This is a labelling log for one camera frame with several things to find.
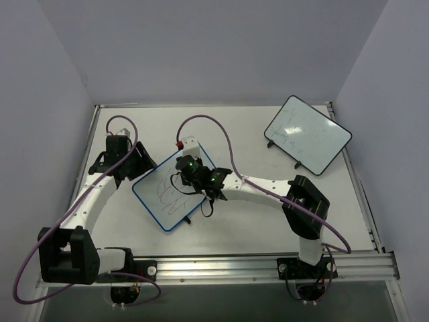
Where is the blue framed whiteboard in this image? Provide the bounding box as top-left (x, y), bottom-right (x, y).
top-left (132, 151), bottom-right (204, 232)

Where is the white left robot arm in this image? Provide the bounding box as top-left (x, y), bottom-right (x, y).
top-left (38, 129), bottom-right (156, 285)

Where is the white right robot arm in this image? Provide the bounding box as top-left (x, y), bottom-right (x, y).
top-left (176, 155), bottom-right (338, 280)

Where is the black framed whiteboard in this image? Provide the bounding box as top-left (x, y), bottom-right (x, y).
top-left (263, 95), bottom-right (353, 176)

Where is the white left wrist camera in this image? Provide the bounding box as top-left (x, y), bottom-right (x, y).
top-left (116, 127), bottom-right (131, 138)

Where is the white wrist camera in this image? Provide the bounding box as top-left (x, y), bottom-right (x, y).
top-left (176, 136), bottom-right (201, 159)
top-left (116, 127), bottom-right (131, 138)

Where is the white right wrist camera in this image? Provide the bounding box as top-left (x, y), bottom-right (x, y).
top-left (176, 136), bottom-right (201, 159)

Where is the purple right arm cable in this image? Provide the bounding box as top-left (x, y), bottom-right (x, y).
top-left (176, 115), bottom-right (353, 303)

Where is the aluminium mounting rail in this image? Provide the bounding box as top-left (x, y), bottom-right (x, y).
top-left (33, 250), bottom-right (401, 289)

